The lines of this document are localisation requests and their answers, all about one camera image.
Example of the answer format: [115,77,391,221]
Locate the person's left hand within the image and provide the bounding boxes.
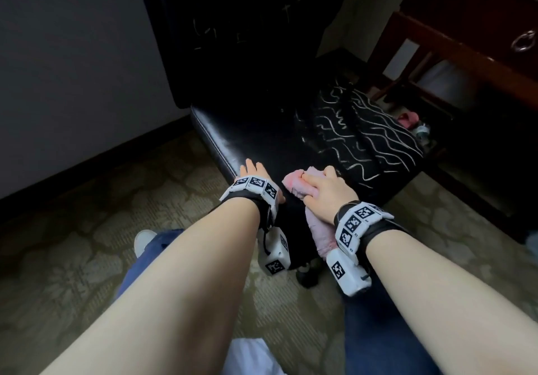
[234,158,286,204]

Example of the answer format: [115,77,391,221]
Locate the person's right forearm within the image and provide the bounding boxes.
[363,230,538,375]

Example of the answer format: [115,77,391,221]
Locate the white fabric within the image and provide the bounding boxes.
[225,337,286,375]

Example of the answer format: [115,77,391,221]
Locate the left wrist marker band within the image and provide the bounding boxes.
[219,176,280,225]

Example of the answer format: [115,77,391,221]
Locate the black office chair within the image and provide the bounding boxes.
[133,0,425,289]

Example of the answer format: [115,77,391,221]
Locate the blue trousers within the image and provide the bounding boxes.
[113,228,442,375]

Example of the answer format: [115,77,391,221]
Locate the pink cleaning cloth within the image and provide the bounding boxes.
[282,167,339,260]

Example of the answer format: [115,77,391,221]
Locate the right wrist marker band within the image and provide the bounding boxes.
[334,202,396,258]

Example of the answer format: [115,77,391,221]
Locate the person's right hand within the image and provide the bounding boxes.
[303,166,360,225]

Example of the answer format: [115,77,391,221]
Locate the white shoe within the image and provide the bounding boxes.
[133,229,157,258]

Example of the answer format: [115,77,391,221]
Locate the wrist marker band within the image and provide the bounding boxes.
[334,202,396,258]
[219,176,280,225]

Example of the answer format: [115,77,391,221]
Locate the person's left forearm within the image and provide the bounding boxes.
[40,197,261,375]

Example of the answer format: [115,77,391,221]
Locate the red wooden table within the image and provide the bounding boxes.
[369,0,538,245]

